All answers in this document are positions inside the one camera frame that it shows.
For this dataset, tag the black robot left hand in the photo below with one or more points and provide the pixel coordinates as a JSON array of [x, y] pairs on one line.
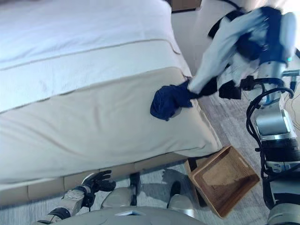
[[100, 181]]

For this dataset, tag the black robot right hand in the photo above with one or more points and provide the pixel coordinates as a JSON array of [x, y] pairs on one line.
[[269, 30]]

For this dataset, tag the white and black garment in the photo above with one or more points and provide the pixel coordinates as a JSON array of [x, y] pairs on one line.
[[215, 58]]

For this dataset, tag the navy blue garment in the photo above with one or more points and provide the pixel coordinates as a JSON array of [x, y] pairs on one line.
[[166, 100]]

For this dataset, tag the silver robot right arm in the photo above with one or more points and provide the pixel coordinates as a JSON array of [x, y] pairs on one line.
[[272, 122]]

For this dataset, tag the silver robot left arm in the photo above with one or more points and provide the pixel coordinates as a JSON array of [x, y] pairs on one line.
[[70, 199]]

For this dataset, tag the beige bed blanket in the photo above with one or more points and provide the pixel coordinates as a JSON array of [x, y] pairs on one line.
[[93, 131]]

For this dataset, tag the brown wicker basket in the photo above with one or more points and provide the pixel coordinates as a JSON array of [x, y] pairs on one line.
[[225, 178]]

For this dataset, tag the robot left leg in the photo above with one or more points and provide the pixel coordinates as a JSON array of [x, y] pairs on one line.
[[117, 199]]

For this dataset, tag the robot leg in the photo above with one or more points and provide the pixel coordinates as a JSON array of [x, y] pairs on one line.
[[117, 199], [182, 204]]

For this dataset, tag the grey robot torso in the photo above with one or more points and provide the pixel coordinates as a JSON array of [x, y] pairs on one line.
[[140, 218]]

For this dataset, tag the robot right leg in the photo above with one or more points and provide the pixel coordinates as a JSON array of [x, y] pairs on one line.
[[182, 204]]

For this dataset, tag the wooden nightstand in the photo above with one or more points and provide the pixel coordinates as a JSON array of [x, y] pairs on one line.
[[185, 4]]

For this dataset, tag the grey patterned rug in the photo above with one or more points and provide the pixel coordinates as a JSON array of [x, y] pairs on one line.
[[236, 131]]

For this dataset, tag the white duvet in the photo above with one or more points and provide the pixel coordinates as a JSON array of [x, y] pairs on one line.
[[82, 28]]

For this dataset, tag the tan bed frame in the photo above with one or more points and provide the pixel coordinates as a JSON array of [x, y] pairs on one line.
[[47, 185]]

